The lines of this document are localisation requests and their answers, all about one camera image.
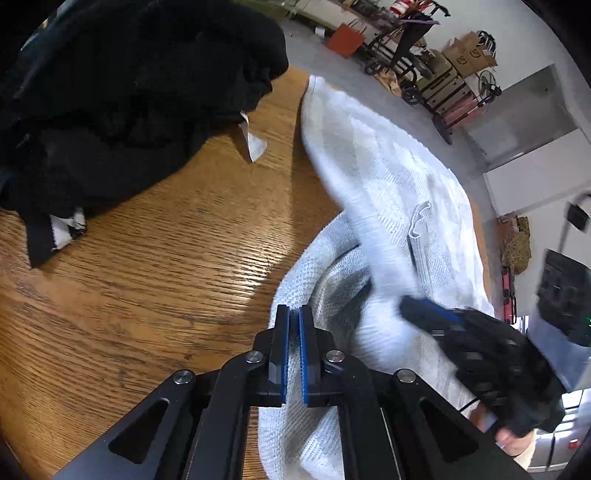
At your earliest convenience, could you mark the pink suitcase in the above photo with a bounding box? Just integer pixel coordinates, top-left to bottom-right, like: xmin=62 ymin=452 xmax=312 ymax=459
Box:
xmin=438 ymin=90 xmax=481 ymax=129

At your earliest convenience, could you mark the brown woven bundle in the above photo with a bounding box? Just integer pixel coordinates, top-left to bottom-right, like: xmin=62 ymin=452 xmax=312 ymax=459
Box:
xmin=499 ymin=216 xmax=532 ymax=275

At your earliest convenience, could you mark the red flat tool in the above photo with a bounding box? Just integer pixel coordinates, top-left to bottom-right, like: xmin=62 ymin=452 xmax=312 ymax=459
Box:
xmin=499 ymin=270 xmax=515 ymax=324

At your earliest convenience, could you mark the olive suitcase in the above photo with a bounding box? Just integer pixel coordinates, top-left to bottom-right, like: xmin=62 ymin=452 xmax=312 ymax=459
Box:
xmin=425 ymin=60 xmax=465 ymax=103

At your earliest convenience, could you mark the grey knit sweater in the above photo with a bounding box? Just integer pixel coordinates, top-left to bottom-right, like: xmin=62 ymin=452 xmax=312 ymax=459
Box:
xmin=256 ymin=75 xmax=497 ymax=480

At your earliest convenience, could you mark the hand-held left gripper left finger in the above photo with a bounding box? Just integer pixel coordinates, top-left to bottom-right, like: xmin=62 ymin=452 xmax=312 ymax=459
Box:
xmin=53 ymin=305 xmax=291 ymax=480

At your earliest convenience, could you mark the black stroller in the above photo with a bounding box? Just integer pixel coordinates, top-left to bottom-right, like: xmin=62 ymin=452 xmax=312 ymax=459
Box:
xmin=365 ymin=0 xmax=451 ymax=107

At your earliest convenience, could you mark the black floor fan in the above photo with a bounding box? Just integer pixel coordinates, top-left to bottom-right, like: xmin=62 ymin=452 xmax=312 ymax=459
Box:
xmin=478 ymin=69 xmax=503 ymax=100

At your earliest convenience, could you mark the pile of black clothes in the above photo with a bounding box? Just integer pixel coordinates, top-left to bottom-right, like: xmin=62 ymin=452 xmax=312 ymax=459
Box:
xmin=0 ymin=0 xmax=289 ymax=268

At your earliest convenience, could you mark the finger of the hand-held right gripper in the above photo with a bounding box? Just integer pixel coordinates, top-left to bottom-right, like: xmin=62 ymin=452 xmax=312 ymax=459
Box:
xmin=399 ymin=295 xmax=467 ymax=333

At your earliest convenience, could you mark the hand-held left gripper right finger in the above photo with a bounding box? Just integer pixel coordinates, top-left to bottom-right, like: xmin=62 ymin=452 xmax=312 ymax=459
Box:
xmin=299 ymin=305 xmax=532 ymax=480

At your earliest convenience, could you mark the orange paper bag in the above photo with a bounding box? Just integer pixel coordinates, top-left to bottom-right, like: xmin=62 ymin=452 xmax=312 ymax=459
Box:
xmin=327 ymin=21 xmax=365 ymax=58

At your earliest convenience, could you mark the crumpled brown paper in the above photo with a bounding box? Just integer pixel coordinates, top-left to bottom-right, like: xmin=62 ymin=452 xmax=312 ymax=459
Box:
xmin=379 ymin=69 xmax=403 ymax=94

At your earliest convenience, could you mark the cardboard box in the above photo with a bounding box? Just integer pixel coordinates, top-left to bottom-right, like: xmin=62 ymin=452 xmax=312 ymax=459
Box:
xmin=443 ymin=39 xmax=476 ymax=78
xmin=462 ymin=31 xmax=498 ymax=68

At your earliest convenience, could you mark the person's right hand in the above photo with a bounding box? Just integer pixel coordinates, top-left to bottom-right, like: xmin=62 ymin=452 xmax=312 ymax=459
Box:
xmin=496 ymin=427 xmax=539 ymax=459

